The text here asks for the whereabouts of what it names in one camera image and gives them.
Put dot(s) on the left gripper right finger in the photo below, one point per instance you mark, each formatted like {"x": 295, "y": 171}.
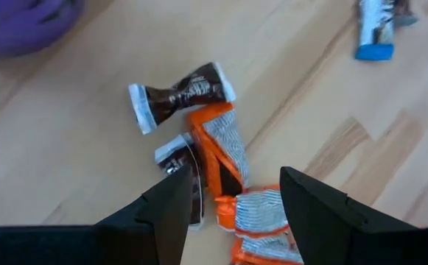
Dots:
{"x": 324, "y": 232}

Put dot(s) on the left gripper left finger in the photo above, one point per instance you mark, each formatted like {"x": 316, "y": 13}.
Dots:
{"x": 158, "y": 228}

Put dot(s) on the brown Hershey's chocolate bar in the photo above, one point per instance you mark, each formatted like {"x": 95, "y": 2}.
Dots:
{"x": 178, "y": 154}
{"x": 184, "y": 95}

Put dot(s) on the orange Reese's candy pack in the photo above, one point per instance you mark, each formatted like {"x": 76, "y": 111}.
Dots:
{"x": 222, "y": 147}
{"x": 265, "y": 250}
{"x": 258, "y": 211}

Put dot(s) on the purple pumpkin face bucket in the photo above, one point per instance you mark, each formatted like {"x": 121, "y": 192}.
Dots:
{"x": 22, "y": 25}

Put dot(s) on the blue white Hershey's candy bar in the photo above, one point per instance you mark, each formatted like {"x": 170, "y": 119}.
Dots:
{"x": 375, "y": 33}

